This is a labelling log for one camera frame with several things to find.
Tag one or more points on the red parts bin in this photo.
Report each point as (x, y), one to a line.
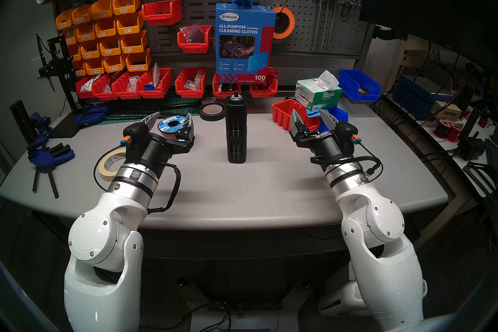
(124, 93)
(83, 94)
(190, 93)
(102, 92)
(194, 48)
(264, 91)
(161, 86)
(221, 94)
(282, 113)
(161, 16)

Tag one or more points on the white paper packet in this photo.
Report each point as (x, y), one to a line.
(156, 74)

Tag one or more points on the black tape roll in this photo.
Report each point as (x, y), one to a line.
(212, 117)

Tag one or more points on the black power adapter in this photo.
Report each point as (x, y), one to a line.
(470, 148)

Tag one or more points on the beige masking tape roll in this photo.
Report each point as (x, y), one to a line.
(101, 169)

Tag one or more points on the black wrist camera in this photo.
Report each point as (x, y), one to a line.
(134, 140)
(346, 133)

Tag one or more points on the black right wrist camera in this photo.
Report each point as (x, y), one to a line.
(346, 133)

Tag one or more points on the small blue parts bin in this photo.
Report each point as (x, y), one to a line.
(340, 114)

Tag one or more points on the small cardboard box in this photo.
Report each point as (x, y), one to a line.
(447, 113)

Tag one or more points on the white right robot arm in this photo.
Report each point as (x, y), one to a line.
(385, 257)

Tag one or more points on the tall black cylinder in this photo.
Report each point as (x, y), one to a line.
(21, 121)

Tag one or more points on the small blue item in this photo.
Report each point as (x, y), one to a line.
(149, 87)

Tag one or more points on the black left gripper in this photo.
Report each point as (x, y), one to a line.
(155, 152)

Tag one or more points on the black monitor mount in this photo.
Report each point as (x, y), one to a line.
(385, 32)

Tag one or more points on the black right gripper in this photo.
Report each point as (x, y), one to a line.
(328, 148)

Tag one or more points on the green white tissue box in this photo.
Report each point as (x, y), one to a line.
(319, 96)

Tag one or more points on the large blue parts bin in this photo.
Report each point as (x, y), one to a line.
(350, 84)

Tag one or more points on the blue cleaning cloths box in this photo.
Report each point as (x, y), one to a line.
(241, 24)

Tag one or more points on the dark grey pegboard wall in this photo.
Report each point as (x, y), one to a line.
(295, 24)

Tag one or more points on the blue bar clamp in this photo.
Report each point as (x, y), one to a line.
(91, 113)
(52, 159)
(41, 121)
(39, 140)

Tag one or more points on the black carabiner hook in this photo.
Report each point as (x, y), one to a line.
(344, 13)

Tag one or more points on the white floor appliance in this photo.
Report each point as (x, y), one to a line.
(338, 302)

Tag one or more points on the side desk wooden legs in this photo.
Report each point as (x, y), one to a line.
(443, 220)

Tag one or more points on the black clamp stand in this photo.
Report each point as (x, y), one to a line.
(66, 78)

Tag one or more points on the black screwdriver bit case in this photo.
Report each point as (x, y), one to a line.
(236, 129)

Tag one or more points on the orange tape roll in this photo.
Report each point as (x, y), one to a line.
(291, 29)

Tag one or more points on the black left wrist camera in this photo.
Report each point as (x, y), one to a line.
(134, 140)

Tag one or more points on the green cutting mat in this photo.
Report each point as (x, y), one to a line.
(116, 117)

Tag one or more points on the clear plastic bag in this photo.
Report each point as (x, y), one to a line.
(198, 80)
(192, 33)

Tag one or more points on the yellow parts bin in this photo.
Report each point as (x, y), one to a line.
(85, 33)
(110, 47)
(74, 52)
(70, 37)
(94, 67)
(129, 24)
(102, 9)
(114, 64)
(105, 29)
(126, 4)
(79, 70)
(133, 43)
(90, 50)
(64, 21)
(81, 15)
(138, 61)

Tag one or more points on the grey robot base stand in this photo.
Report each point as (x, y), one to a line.
(249, 321)

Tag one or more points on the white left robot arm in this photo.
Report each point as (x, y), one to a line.
(105, 226)

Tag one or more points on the black power strip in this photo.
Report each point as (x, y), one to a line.
(241, 306)

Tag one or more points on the dark blue storage crate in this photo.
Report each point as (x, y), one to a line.
(412, 99)

